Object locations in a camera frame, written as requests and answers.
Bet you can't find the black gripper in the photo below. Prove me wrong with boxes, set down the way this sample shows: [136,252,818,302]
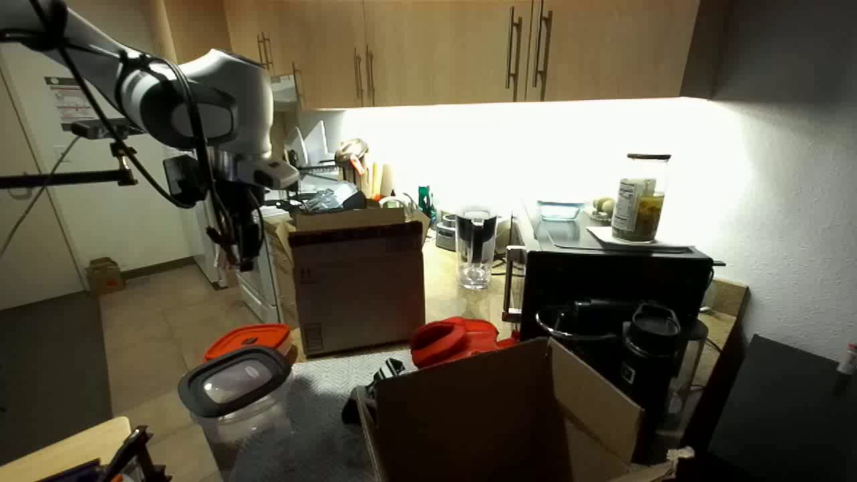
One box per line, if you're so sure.
[208,175,270,273]

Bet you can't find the cardboard box with label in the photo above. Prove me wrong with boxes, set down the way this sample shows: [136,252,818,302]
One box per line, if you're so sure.
[286,207,428,360]

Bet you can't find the green bottle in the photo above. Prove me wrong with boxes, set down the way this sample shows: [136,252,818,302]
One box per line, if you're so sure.
[414,182,436,223]

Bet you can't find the open cardboard box plain flaps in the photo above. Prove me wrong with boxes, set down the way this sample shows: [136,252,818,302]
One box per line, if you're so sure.
[353,335,647,482]

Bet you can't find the black thermos bottle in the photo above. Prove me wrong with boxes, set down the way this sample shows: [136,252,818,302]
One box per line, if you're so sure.
[619,301,685,444]

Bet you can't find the black box appliance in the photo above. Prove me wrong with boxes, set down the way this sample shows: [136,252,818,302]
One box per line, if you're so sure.
[705,332,857,482]

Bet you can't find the white kitchen stove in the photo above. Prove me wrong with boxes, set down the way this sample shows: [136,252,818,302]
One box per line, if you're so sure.
[232,207,291,327]

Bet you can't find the black bag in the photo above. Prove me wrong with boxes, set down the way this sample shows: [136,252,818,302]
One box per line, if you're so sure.
[295,179,369,217]

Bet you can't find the wooden utensil bundle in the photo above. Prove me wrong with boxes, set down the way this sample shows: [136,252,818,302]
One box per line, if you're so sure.
[331,136,396,205]

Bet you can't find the white range hood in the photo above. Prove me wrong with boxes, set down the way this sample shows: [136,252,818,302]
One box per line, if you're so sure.
[269,73,302,116]

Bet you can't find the black white plastic package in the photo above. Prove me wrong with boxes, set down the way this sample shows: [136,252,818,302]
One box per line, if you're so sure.
[341,353,409,426]

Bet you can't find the grey patterned cloth mat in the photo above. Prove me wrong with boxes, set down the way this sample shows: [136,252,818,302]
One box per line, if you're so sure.
[224,348,417,482]

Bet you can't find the silver two slot toaster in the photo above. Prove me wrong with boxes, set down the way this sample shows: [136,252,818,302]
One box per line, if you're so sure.
[432,215,460,256]

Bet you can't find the red round lids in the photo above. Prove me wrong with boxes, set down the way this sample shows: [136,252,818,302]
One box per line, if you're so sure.
[406,313,519,369]

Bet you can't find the clear water filter pitcher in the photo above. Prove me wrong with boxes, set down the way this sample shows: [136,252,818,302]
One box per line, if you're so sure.
[453,205,500,294]

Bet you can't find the paper notice sheet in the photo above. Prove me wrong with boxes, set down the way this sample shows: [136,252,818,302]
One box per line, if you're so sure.
[44,76,98,128]

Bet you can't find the black clamp stand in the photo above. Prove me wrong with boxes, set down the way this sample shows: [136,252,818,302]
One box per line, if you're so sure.
[92,423,175,482]

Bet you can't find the wooden upper cabinets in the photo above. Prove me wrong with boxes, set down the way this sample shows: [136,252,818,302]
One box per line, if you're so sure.
[144,0,705,114]

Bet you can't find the wooden board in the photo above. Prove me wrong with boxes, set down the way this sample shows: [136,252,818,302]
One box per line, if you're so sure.
[0,414,136,482]

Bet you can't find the clear container with blue lid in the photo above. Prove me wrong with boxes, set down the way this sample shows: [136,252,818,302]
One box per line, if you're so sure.
[534,199,590,246]

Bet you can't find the black round pot appliance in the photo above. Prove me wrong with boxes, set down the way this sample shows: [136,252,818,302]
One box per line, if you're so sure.
[534,298,634,383]

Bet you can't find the bowl with green food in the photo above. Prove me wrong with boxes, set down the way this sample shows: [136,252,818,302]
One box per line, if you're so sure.
[586,197,622,229]

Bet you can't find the black microwave oven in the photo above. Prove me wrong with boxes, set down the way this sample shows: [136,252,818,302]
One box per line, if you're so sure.
[500,238,729,348]

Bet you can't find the white flat plate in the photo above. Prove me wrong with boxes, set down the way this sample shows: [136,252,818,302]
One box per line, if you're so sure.
[585,223,696,256]

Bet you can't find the glass jar with black lid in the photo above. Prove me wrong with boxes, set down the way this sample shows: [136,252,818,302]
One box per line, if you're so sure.
[611,151,674,243]

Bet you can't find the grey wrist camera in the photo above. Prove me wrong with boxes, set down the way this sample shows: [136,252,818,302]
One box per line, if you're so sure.
[251,158,302,194]

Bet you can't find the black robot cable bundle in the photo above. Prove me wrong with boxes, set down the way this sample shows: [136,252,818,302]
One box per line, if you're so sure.
[26,0,236,264]

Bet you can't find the black camera on boom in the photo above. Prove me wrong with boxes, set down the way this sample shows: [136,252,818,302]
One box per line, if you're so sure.
[60,118,136,142]

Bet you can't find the metal cabinet handle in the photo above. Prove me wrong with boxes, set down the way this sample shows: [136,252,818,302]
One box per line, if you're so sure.
[504,5,526,102]
[361,43,378,108]
[531,0,556,102]
[350,47,366,108]

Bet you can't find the glass carafe with black frame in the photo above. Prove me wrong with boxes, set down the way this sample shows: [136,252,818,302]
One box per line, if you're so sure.
[668,316,716,423]

